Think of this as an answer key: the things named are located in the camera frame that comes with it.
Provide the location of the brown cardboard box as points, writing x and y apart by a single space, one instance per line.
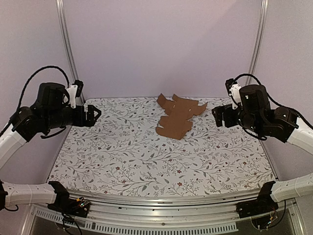
176 123

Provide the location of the aluminium frame post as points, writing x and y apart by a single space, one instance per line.
66 39
259 35

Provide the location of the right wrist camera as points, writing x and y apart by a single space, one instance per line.
233 91

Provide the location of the left aluminium frame post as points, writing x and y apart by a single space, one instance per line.
66 39

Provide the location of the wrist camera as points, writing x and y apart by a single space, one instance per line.
233 91
74 91

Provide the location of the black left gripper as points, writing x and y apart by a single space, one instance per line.
90 121

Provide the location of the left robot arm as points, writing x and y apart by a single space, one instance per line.
55 107

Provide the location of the floral patterned table mat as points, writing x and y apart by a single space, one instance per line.
123 155

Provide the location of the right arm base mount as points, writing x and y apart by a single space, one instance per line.
262 204

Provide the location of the right aluminium frame post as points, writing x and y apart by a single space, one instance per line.
259 35

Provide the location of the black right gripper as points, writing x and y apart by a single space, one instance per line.
226 115

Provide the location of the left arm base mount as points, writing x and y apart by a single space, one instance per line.
64 204

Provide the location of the aluminium front rail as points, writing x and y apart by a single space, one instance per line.
192 215

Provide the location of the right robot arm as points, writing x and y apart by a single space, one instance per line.
250 109

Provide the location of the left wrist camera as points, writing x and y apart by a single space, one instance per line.
74 91

